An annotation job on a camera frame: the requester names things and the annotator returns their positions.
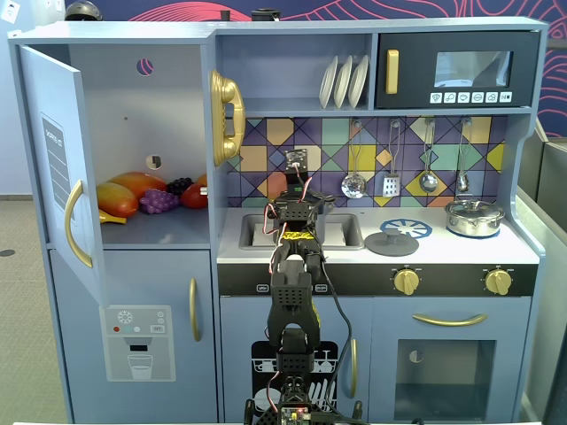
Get gold toy telephone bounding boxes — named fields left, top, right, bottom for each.
left=208, top=69, right=246, bottom=167

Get black helmet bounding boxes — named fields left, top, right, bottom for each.
left=63, top=0, right=105, bottom=22

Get steel skimmer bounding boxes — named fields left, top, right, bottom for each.
left=340, top=119, right=369, bottom=199

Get blue toy kitchen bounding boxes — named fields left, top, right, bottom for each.
left=7, top=18, right=551, bottom=425

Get red toy tomato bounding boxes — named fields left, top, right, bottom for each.
left=178, top=182, right=210, bottom=210

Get yellow toy banana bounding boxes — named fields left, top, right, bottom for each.
left=97, top=209, right=128, bottom=226

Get white toy plate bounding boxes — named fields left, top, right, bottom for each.
left=346, top=53, right=370, bottom=110
left=318, top=58, right=340, bottom=110
left=332, top=54, right=354, bottom=110

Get gold microwave handle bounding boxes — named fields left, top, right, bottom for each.
left=384, top=49, right=400, bottom=96

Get steel pot with lid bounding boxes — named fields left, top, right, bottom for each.
left=443, top=198, right=507, bottom=239

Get gold freezer door handle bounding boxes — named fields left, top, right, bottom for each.
left=189, top=277, right=202, bottom=343

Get gold cabinet door handle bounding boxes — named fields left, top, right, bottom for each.
left=64, top=178, right=96, bottom=269

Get purple toy grapes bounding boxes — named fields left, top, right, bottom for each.
left=138, top=188, right=181, bottom=215

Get blue shopping list cabinet door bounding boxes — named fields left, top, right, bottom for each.
left=17, top=43, right=110, bottom=310

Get large orange red mango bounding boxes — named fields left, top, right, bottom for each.
left=107, top=171, right=169, bottom=199

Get steel slotted spatula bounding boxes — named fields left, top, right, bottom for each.
left=382, top=118, right=402, bottom=197

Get gray pot lid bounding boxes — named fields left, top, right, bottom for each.
left=363, top=229, right=420, bottom=258

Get gray desk divider panel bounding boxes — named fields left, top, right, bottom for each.
left=515, top=119, right=567, bottom=425

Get gold stove knob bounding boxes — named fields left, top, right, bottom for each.
left=392, top=267, right=423, bottom=296
left=483, top=267, right=516, bottom=298

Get small wrist camera board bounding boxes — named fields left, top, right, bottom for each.
left=283, top=149, right=312, bottom=172

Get white wall socket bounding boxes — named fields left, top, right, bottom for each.
left=0, top=0, right=21, bottom=24

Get dark toy grapes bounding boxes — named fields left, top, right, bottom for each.
left=165, top=176, right=195, bottom=197

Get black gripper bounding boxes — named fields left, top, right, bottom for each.
left=283, top=170, right=314, bottom=202

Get black toy microwave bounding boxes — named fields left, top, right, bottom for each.
left=375, top=31, right=542, bottom=110

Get steel spoon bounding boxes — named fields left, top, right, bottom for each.
left=455, top=116, right=472, bottom=194

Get small orange red mango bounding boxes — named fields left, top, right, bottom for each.
left=96, top=182, right=140, bottom=219

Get gold dishwasher door handle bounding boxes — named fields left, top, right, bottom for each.
left=349, top=337, right=360, bottom=400

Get gold oven handle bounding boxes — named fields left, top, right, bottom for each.
left=411, top=313, right=489, bottom=328

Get steel ladle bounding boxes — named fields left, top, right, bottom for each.
left=417, top=118, right=439, bottom=194

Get black cable with USB connector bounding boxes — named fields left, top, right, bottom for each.
left=315, top=251, right=356, bottom=420

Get motor controller board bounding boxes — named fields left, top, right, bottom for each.
left=278, top=404, right=314, bottom=425

